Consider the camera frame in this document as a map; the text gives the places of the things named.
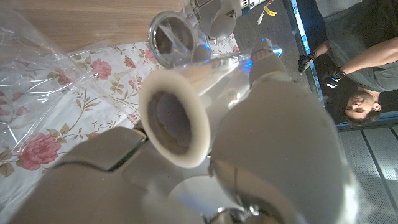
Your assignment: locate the person's black-gloved right hand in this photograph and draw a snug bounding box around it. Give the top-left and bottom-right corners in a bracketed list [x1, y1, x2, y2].
[322, 68, 347, 90]

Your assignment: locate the silver cup with black handle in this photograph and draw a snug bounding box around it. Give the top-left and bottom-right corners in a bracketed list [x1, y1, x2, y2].
[147, 11, 213, 70]

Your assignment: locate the transparent cling film sheet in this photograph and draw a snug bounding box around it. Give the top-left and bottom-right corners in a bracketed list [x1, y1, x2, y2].
[0, 6, 280, 153]

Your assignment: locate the person's left forearm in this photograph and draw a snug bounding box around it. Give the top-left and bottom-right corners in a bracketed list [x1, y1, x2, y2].
[312, 40, 331, 60]

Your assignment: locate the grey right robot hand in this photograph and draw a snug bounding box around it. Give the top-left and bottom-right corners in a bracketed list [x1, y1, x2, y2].
[9, 37, 359, 224]

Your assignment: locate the person's right forearm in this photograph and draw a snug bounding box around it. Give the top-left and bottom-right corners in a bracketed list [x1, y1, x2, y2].
[340, 37, 398, 75]

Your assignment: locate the floral backdrop cloth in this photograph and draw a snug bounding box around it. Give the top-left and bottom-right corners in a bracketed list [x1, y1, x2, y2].
[0, 32, 241, 217]

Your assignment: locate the person in grey shirt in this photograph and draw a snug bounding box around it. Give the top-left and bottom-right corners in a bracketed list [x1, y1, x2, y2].
[313, 0, 398, 127]
[285, 0, 398, 131]

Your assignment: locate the silver cling film roll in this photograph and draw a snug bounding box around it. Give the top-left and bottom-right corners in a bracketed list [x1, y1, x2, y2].
[138, 46, 284, 169]

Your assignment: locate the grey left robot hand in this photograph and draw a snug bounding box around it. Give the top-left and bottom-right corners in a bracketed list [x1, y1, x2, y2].
[186, 0, 247, 45]

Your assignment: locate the person's black-gloved left hand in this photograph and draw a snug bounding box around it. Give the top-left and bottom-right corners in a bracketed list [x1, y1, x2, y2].
[297, 51, 318, 74]

